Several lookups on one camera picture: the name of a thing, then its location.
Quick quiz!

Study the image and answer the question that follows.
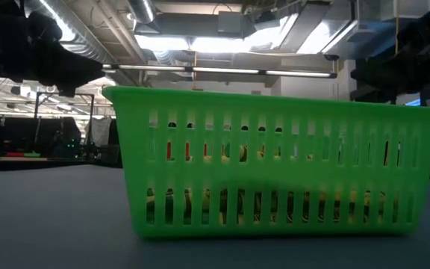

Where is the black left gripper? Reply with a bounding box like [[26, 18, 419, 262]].
[[0, 0, 106, 98]]

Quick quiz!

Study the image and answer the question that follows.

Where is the white hanging cloth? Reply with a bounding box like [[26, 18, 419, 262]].
[[86, 116, 113, 147]]

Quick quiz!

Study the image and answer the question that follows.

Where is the dark monitor screen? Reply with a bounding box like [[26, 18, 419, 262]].
[[4, 117, 55, 156]]

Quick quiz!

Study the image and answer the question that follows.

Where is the red green object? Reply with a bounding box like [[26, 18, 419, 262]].
[[5, 151, 41, 158]]

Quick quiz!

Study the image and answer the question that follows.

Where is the long tube light fixture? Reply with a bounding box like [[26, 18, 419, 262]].
[[102, 64, 338, 78]]

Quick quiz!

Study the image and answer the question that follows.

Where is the grey ceiling unit box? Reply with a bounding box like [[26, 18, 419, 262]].
[[216, 10, 244, 37]]

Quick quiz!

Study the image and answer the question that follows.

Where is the green plastic basket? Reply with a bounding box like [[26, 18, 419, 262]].
[[102, 85, 430, 239]]

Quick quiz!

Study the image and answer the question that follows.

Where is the silver rectangular air duct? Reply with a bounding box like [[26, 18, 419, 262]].
[[280, 0, 430, 61]]

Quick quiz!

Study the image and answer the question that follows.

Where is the silver round air duct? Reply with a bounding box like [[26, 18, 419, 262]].
[[127, 0, 156, 24]]

